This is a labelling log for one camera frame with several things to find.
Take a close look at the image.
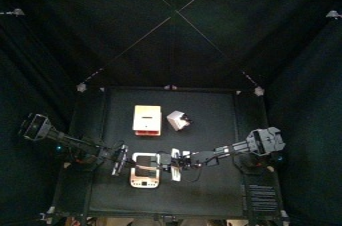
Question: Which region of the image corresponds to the white and orange box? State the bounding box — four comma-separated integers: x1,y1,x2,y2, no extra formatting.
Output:
133,104,163,137

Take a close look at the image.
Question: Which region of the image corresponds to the black table camera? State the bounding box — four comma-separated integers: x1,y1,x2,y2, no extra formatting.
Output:
158,213,180,224

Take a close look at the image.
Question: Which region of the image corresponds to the white text warning label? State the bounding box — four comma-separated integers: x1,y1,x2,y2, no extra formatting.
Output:
246,183,281,218

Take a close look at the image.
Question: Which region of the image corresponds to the white tray with black mat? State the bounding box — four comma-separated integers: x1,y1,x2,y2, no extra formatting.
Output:
129,151,162,190

